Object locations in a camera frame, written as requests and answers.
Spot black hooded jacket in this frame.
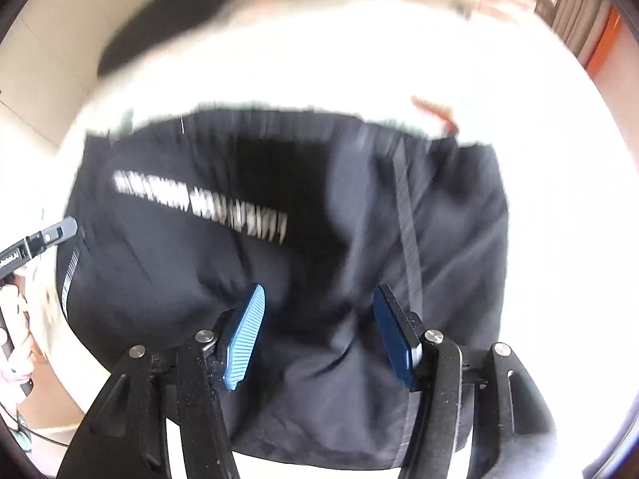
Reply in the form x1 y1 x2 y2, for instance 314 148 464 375
55 105 510 479

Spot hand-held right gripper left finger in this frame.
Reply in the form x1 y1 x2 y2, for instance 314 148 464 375
57 283 266 479

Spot beige curtain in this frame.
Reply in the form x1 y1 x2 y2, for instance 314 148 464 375
552 0 616 63

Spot orange curtain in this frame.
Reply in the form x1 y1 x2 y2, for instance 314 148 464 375
583 7 627 78

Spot black cable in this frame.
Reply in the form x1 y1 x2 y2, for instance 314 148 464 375
12 409 75 451

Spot white wardrobe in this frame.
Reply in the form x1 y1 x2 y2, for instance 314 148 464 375
0 0 145 153

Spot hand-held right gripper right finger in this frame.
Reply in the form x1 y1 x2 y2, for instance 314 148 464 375
373 284 580 479

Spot bed with floral sheet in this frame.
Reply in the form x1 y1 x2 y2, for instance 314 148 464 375
30 0 639 479

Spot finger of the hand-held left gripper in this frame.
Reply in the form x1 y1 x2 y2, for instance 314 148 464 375
27 216 81 253

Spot black folded clothes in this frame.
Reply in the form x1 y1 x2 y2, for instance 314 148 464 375
97 0 238 77

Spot person's left hand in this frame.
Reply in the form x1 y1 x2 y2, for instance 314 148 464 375
0 284 37 385

